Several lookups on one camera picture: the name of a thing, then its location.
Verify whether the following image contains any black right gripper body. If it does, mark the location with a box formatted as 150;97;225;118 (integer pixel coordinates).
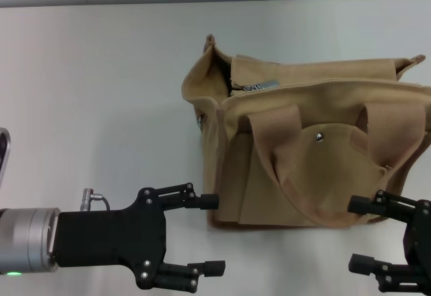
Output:
403;199;431;293

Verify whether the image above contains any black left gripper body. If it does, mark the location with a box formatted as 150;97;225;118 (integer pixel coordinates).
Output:
53;187;170;291

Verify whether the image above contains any khaki canvas food bag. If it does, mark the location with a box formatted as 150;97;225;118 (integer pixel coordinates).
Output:
180;33;431;231

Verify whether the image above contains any left gripper cable connector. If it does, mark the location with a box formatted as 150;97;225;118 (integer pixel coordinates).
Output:
81;186;111;212

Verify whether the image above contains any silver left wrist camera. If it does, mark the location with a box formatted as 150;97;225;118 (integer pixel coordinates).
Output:
0;126;12;184

